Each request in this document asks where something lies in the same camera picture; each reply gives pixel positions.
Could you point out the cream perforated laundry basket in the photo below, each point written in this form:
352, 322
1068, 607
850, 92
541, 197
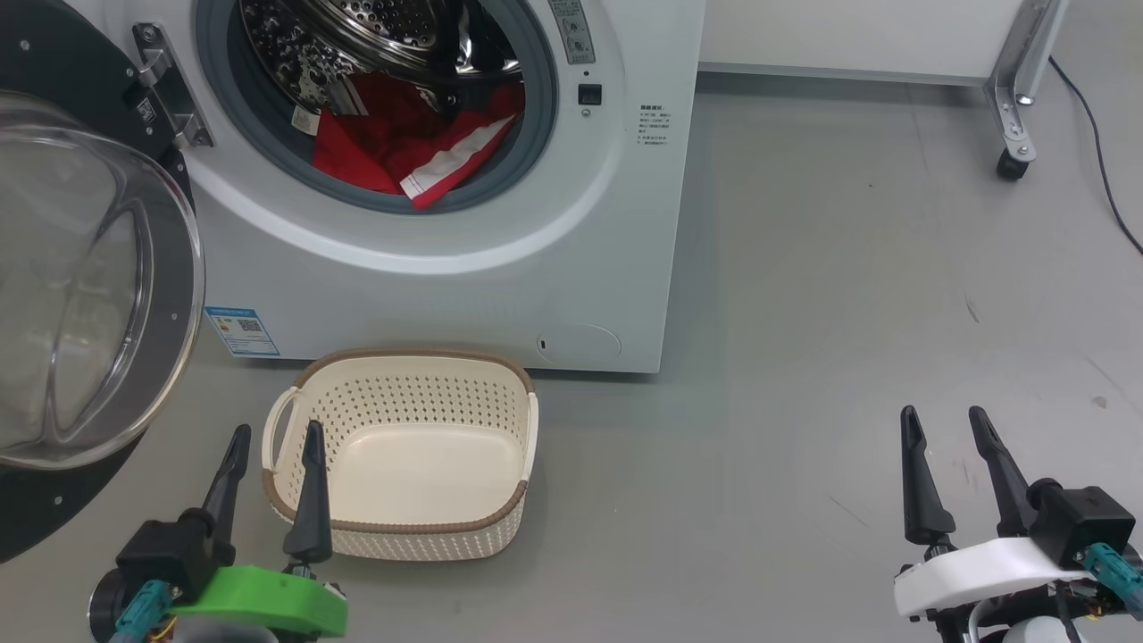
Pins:
420, 464

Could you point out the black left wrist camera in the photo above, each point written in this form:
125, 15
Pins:
161, 554

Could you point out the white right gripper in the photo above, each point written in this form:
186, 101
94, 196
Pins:
973, 567

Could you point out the dark round washing machine door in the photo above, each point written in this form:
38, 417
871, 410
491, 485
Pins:
98, 295

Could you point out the white washing machine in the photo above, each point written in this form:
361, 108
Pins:
446, 295

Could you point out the red and white garment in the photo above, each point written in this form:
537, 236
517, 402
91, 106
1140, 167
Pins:
384, 143

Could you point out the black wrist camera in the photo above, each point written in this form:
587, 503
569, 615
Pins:
161, 554
1085, 522

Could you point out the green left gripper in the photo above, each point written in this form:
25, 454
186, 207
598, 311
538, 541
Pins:
268, 598

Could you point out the blue energy label sticker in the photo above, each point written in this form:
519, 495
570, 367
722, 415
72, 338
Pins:
241, 332

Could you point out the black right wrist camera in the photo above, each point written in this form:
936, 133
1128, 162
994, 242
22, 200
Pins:
1085, 522

